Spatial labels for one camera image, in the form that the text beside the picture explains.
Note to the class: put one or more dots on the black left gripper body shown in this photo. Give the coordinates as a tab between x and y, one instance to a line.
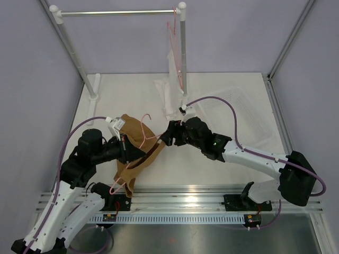
124	156

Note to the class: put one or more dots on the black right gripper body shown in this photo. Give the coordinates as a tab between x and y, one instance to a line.
181	131

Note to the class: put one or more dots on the brown tank top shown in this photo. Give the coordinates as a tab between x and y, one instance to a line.
137	148

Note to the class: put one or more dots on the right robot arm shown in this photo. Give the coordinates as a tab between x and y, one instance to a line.
293	178

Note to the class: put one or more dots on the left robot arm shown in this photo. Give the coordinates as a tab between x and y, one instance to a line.
58	224

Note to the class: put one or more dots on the white garment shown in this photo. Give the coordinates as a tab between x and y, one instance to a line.
169	90

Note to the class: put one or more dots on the white plastic basket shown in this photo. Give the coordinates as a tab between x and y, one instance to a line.
231	107

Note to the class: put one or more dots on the white clothes rack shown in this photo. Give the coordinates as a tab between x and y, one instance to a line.
123	53

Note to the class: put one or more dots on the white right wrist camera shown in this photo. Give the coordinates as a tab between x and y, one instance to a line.
187	112

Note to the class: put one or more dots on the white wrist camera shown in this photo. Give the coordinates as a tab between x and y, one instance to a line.
187	112
115	125

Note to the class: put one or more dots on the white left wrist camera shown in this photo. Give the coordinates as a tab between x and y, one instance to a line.
115	125

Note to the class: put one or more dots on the aluminium rail with cable duct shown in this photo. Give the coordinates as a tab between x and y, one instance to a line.
182	206

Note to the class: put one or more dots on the right aluminium frame post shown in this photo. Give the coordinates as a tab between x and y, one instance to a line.
308	7

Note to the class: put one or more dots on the aluminium frame post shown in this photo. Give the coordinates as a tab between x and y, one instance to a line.
308	7
65	40

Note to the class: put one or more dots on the left aluminium frame post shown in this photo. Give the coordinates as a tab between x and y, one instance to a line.
65	40

